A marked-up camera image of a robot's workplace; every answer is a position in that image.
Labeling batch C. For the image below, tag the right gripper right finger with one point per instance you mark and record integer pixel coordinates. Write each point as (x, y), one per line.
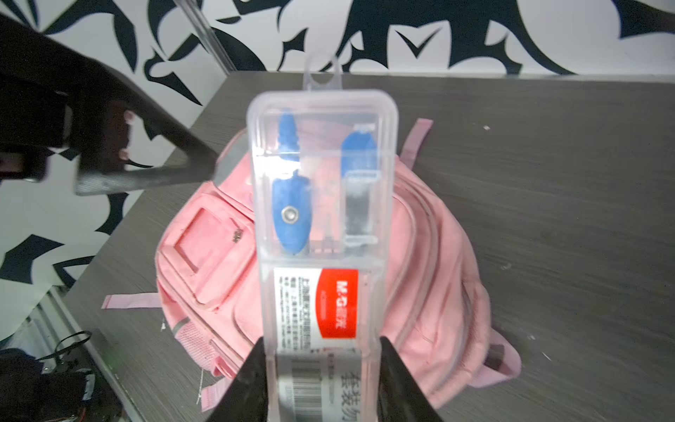
(399, 397)

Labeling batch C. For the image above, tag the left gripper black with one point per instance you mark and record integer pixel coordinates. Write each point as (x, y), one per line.
(53, 97)

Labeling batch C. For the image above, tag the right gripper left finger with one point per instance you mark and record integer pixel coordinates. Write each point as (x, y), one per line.
(246, 400)

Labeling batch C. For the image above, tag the pink student backpack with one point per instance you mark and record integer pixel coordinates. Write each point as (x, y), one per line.
(437, 309)

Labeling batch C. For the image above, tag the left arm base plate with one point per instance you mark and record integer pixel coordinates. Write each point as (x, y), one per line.
(57, 386)

